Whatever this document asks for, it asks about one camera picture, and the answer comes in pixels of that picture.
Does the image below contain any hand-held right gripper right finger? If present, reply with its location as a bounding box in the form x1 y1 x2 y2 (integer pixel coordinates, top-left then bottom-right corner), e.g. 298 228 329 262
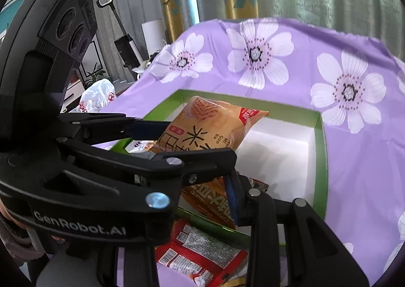
224 173 370 287

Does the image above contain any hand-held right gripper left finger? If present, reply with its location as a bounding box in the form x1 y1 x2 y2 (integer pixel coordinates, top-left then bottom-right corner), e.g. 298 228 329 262
98 239 159 287

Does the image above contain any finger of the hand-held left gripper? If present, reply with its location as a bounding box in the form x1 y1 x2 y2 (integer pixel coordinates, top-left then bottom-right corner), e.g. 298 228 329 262
59 113 173 146
57 138 238 193

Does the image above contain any brown orange snack packet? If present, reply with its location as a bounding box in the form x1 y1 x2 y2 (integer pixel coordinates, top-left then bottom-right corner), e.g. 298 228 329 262
180 178 238 231

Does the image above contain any green box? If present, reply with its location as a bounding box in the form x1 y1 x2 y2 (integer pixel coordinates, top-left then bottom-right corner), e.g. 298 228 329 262
109 88 328 246

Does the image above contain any blue white snack packet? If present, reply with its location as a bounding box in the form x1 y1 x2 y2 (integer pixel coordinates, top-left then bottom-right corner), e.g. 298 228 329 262
126 139 156 154

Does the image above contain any dark red snack packet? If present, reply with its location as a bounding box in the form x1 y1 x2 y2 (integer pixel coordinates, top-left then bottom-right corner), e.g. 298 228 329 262
248 179 270 194

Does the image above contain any green potted plant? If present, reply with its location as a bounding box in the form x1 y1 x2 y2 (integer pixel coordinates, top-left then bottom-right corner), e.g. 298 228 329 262
84 64 107 87

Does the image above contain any white plastic bag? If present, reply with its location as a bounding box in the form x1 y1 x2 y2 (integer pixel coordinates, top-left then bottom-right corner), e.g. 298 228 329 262
79 79 116 113

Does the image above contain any black upright vacuum cleaner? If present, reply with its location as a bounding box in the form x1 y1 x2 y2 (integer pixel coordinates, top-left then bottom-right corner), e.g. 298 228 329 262
96 0 144 71

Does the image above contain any white board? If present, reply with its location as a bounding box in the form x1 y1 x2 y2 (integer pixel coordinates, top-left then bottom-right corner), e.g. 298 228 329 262
141 19 166 60

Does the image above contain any purple floral cloth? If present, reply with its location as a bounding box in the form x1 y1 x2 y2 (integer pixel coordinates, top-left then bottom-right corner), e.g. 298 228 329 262
95 18 405 287

